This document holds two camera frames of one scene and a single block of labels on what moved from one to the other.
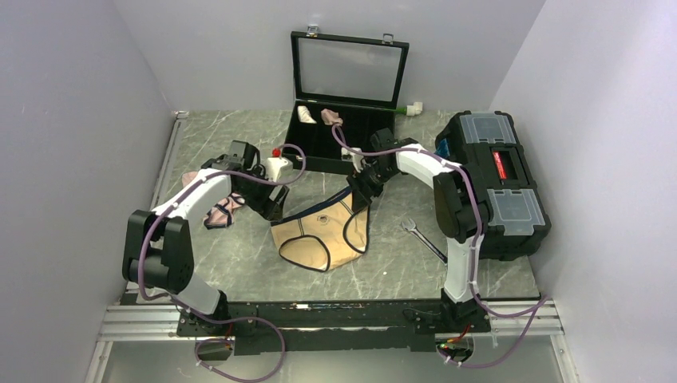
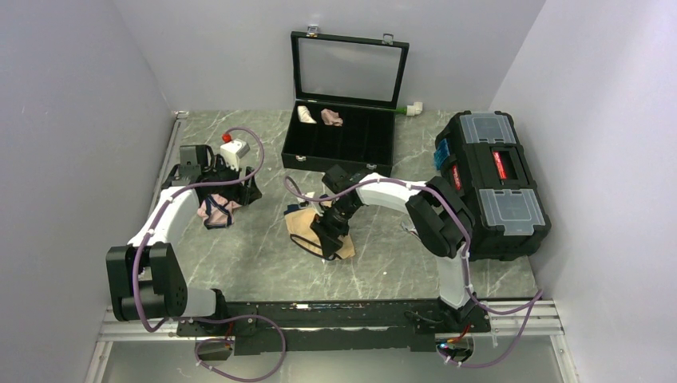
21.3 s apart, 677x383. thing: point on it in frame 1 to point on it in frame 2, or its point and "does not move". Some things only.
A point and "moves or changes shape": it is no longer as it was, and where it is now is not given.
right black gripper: [362, 191] to [329, 234]
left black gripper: [271, 210] to [246, 193]
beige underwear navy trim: [324, 236] moves or changes shape
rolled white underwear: [305, 116] does not move
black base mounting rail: [265, 328] does not move
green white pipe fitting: [411, 110] does not move
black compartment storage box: [346, 88] does not move
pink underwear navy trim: [222, 214] does not move
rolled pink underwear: [331, 117] does not move
